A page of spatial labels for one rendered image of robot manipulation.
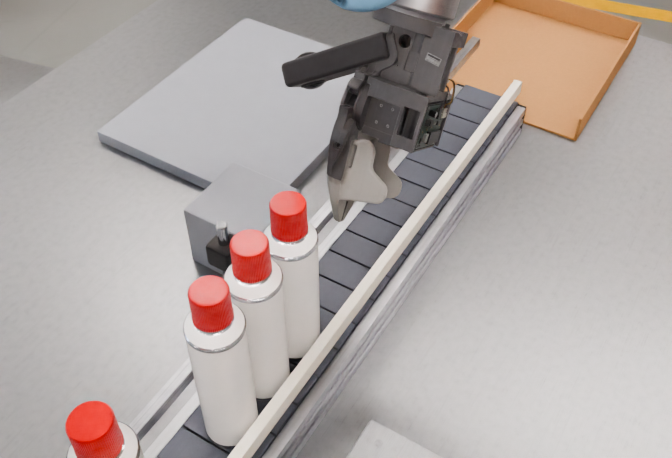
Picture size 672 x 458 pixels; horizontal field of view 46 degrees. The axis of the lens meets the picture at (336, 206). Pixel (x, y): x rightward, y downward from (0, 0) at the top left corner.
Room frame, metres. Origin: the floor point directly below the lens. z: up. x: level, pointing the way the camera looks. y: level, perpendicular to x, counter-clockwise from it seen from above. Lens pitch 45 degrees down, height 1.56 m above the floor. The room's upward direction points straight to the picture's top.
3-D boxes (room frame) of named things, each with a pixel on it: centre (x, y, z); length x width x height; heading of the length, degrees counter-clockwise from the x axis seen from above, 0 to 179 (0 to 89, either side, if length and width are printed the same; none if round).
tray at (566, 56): (1.07, -0.31, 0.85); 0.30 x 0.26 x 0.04; 149
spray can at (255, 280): (0.44, 0.07, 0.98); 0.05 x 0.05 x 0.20
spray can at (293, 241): (0.49, 0.04, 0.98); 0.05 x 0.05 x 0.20
